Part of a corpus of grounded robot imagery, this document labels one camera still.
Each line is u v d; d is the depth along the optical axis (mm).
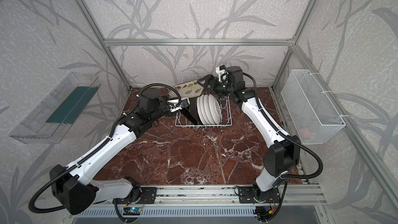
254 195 654
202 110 870
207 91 684
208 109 883
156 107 574
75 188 376
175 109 621
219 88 666
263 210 786
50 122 630
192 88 790
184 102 617
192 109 865
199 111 866
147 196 735
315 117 606
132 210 709
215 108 910
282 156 431
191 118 868
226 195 753
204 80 674
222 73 704
